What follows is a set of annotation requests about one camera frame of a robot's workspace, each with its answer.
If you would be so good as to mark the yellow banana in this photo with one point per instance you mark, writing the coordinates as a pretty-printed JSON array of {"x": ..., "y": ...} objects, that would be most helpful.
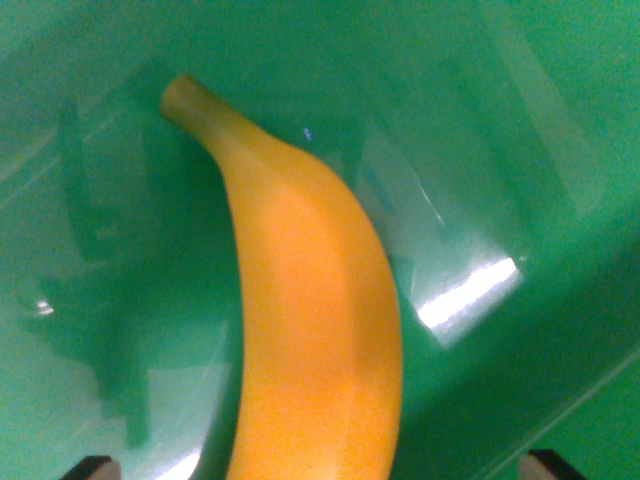
[{"x": 310, "y": 300}]

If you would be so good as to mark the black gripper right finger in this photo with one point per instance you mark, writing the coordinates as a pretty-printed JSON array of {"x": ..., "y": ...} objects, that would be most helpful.
[{"x": 542, "y": 468}]

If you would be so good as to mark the green plastic bin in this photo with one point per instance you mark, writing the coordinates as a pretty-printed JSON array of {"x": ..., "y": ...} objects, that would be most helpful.
[{"x": 500, "y": 150}]

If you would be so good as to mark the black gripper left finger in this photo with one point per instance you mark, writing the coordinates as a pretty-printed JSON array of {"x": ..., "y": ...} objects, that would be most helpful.
[{"x": 94, "y": 470}]

